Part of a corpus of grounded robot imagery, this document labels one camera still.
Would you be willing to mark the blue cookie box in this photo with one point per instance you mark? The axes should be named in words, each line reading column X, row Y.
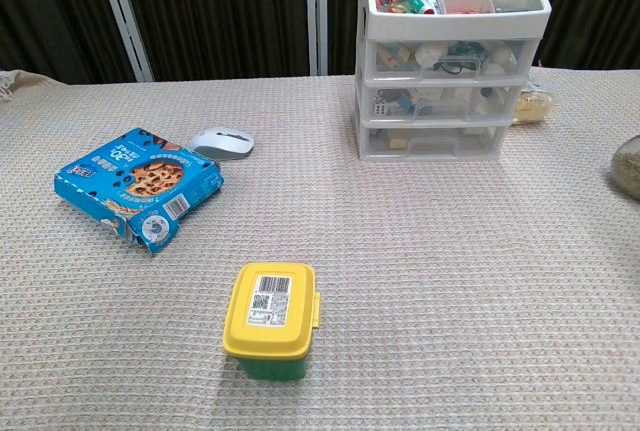
column 145, row 181

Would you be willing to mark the white plastic drawer organizer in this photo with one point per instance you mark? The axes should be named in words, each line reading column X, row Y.
column 450, row 24

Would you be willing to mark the white die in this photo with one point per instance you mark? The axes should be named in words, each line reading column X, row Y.
column 380, row 110

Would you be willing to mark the white computer mouse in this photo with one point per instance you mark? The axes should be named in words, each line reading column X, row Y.
column 225, row 143

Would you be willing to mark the blue binder clip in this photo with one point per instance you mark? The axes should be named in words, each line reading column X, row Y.
column 407, row 101

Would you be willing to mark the beige woven tablecloth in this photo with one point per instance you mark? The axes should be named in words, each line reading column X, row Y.
column 400, row 301

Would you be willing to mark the yellow-lid green container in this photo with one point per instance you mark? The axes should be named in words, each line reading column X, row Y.
column 270, row 336

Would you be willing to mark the black pleated screen curtain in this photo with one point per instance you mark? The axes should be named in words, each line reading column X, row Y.
column 225, row 11

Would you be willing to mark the beige snack bag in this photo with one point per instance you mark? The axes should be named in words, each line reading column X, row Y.
column 534, row 107

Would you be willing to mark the grey screen frame post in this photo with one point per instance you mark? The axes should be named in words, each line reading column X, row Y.
column 122, row 16
column 316, row 11

